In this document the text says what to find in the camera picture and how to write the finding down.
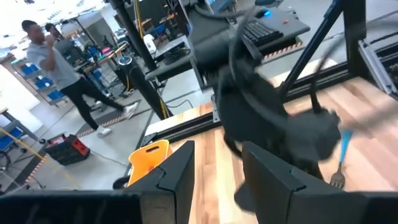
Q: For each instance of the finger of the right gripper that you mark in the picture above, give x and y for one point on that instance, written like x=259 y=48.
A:
x=244 y=196
x=308 y=169

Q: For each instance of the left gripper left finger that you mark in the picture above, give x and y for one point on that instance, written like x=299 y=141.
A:
x=171 y=186

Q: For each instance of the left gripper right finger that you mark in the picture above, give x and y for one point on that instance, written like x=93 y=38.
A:
x=280 y=199

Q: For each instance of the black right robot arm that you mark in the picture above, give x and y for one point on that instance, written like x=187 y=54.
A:
x=214 y=56

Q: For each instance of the orange plastic bin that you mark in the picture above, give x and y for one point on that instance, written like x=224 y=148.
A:
x=146 y=161

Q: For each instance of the black keyboard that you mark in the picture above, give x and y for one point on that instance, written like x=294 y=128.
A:
x=259 y=32

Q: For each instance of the grey equipment cart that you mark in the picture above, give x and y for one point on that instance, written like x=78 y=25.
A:
x=292 y=26

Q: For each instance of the black cart pole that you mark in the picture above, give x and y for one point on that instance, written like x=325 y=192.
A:
x=130 y=28
x=146 y=90

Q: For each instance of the red and black toolbox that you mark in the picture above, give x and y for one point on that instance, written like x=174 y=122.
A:
x=71 y=149

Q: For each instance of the person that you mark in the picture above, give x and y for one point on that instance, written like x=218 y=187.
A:
x=54 y=29
x=62 y=68

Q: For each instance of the shelf with blue bins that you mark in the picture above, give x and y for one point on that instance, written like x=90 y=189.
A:
x=40 y=84

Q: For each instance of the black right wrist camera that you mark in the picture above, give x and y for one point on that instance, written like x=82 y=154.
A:
x=314 y=133

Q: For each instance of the silver metal bracket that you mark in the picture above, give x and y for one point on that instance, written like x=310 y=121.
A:
x=214 y=109

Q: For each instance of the silver aluminium rail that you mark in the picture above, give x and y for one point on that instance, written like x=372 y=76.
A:
x=376 y=68

